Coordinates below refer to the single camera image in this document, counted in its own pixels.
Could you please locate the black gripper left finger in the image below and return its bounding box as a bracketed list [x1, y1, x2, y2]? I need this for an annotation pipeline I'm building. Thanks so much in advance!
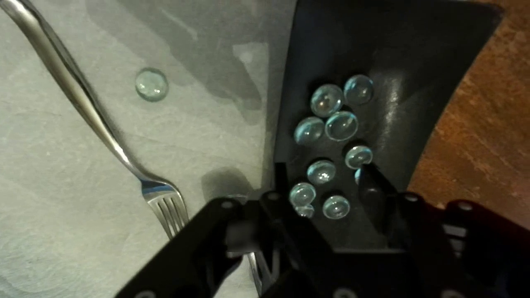
[261, 162, 332, 276]

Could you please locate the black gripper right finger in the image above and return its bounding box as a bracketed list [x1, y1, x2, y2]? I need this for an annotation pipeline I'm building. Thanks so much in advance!
[357, 164, 442, 258]

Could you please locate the black rectangular plate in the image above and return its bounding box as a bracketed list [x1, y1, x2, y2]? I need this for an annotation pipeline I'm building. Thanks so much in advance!
[273, 0, 501, 250]

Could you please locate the white napkin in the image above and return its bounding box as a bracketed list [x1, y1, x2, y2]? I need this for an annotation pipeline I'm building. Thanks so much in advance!
[1, 0, 296, 298]

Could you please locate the clear glass pebble on napkin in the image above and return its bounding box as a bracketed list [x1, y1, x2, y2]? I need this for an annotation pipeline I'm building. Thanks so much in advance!
[134, 67, 168, 101]

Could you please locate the wooden dining table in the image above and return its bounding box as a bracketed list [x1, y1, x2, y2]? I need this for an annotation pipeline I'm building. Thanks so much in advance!
[409, 0, 530, 228]

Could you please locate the silver fork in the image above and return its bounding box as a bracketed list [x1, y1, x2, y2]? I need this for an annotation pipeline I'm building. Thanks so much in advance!
[0, 0, 188, 236]

